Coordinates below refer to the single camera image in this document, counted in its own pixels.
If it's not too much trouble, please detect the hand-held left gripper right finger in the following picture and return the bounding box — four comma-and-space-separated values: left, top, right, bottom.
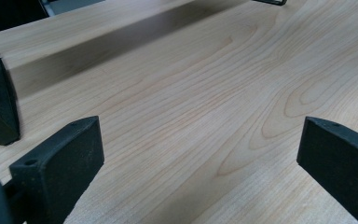
296, 116, 358, 224

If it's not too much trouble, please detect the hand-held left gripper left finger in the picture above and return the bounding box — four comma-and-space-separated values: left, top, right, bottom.
8, 115, 105, 224

